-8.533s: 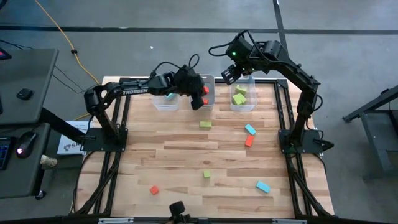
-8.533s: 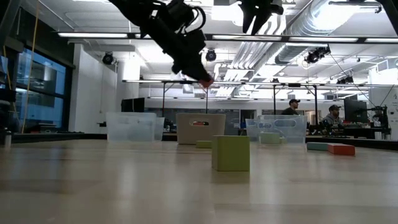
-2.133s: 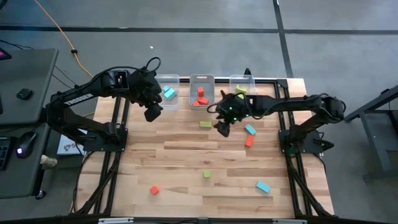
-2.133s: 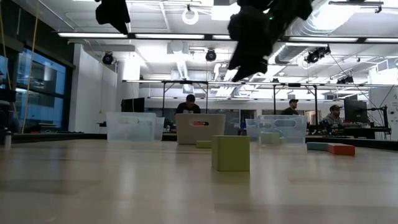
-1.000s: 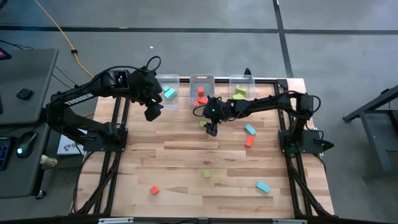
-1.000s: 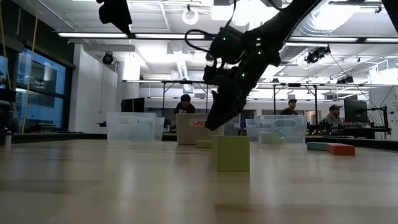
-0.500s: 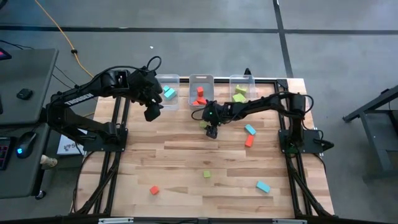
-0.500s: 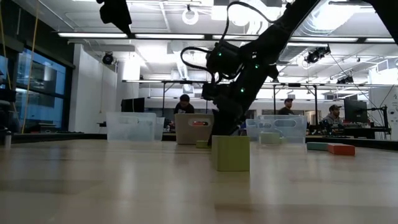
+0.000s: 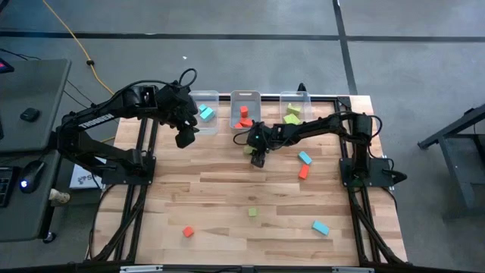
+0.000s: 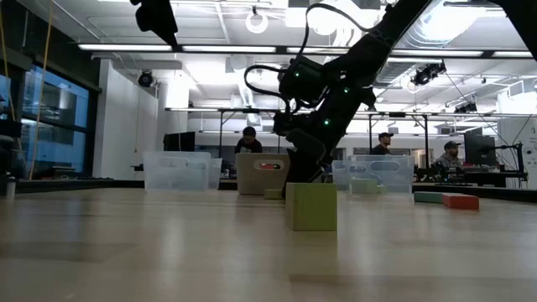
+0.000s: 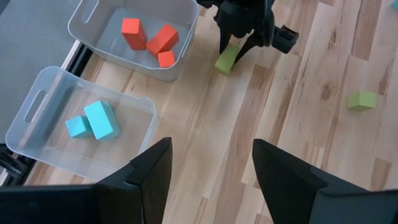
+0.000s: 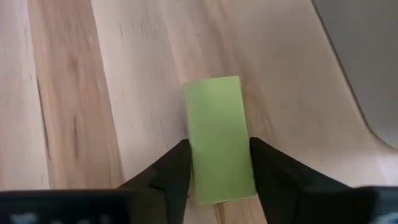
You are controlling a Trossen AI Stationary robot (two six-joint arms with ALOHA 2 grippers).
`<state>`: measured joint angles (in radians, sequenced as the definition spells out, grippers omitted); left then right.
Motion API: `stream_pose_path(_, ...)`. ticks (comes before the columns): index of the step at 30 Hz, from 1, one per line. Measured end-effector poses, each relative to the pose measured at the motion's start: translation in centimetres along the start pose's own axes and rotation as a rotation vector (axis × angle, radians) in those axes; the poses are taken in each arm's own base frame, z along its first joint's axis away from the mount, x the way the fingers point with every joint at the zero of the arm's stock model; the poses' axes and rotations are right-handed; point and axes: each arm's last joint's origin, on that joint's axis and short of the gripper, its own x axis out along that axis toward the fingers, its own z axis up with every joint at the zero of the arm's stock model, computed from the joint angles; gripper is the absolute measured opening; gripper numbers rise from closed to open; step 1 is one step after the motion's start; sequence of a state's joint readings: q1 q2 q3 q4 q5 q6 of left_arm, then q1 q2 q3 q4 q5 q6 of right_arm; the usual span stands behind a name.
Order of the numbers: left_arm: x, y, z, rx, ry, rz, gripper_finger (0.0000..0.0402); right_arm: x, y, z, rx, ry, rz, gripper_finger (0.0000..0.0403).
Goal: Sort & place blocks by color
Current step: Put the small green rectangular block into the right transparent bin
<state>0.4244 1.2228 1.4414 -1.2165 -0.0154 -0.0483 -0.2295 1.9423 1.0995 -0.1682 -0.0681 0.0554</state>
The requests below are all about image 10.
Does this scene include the white poster board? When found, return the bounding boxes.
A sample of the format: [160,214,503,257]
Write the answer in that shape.
[497,117,537,185]

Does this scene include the black equipment desk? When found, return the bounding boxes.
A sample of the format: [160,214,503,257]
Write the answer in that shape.
[455,165,528,185]

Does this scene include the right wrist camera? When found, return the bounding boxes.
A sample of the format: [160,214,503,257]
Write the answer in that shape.
[279,56,329,109]

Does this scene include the blue rectangular block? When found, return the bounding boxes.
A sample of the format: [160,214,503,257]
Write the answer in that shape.
[414,190,445,205]

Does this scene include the clear plastic bin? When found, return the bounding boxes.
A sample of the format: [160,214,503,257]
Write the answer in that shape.
[331,154,415,195]
[142,150,223,192]

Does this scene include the round white ceiling lamp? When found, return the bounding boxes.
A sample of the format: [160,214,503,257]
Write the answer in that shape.
[245,4,269,34]

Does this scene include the yellow hanging cord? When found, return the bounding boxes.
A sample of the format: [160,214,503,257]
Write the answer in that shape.
[28,0,55,181]

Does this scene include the black monitor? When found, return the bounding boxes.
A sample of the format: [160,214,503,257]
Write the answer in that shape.
[463,133,497,167]
[163,131,196,153]

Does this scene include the black overhead light bar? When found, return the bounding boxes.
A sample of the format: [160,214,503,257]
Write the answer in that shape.
[77,41,537,60]

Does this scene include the blue glass window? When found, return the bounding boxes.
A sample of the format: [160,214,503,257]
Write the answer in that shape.
[0,65,91,177]

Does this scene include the grey plastic bin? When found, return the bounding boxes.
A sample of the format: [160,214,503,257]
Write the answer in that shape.
[234,152,291,196]

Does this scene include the black metal table frame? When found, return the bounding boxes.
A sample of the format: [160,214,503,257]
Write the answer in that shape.
[16,178,537,205]

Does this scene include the person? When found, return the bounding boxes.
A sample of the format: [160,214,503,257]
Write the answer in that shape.
[434,140,465,169]
[371,132,395,156]
[233,125,264,154]

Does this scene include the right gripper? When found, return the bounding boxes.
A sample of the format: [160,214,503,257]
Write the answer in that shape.
[273,79,377,198]

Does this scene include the black metal rig frame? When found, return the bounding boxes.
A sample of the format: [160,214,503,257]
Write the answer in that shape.
[368,111,430,169]
[217,107,283,159]

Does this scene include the silver ventilation duct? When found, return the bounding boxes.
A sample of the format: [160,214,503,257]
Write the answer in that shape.
[371,8,462,87]

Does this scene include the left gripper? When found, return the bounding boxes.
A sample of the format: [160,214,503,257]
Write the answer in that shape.
[130,0,180,47]

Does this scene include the green cube block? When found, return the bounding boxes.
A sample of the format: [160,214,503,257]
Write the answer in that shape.
[286,182,338,232]

